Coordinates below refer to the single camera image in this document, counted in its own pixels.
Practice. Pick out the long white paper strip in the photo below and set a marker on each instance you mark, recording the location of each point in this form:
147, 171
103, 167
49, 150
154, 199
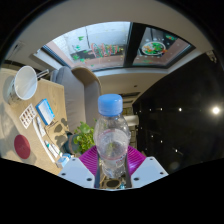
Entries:
41, 138

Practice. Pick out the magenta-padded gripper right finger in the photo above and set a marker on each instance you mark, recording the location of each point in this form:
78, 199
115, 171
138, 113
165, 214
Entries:
150, 171

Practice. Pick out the flat round red coaster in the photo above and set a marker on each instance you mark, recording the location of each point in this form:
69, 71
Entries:
22, 146

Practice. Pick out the green potted plant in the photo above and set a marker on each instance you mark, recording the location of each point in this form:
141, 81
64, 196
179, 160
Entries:
85, 136

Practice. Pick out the clear blue-capped water bottle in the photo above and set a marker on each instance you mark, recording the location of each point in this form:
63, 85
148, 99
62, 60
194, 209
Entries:
111, 140

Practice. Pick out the white printed paper cup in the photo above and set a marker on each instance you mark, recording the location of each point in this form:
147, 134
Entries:
25, 83

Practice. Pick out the white tube with teal cap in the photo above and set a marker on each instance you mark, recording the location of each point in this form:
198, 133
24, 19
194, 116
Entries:
51, 148

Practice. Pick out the grey curved sofa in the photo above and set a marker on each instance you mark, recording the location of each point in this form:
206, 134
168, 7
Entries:
75, 96

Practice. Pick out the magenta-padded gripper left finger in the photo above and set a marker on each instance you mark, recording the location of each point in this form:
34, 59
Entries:
75, 171

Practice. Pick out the blister pill pack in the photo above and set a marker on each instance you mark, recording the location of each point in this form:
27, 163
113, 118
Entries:
27, 116

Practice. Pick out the flat blue white box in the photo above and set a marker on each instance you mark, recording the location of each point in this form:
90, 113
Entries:
45, 111

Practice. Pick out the group of ceiling lights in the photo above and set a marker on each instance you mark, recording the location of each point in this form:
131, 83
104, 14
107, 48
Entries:
216, 110

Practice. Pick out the black-framed decorated window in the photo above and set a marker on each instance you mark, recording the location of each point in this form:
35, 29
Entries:
106, 43

